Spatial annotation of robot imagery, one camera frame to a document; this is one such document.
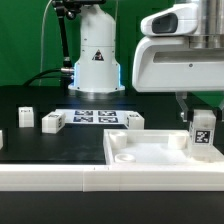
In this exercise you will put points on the white square tabletop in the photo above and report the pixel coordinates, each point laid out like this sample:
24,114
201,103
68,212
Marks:
155,147

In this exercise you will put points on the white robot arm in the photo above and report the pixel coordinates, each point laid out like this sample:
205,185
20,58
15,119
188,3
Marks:
96,71

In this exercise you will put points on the black camera stand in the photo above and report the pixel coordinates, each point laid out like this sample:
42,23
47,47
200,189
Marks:
69,9

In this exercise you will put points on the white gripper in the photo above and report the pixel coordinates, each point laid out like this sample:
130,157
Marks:
182,49

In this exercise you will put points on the tag sheet on table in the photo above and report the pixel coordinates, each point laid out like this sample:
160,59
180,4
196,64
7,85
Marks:
92,116

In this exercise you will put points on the white obstacle fence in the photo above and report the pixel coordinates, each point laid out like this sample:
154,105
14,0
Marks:
123,177

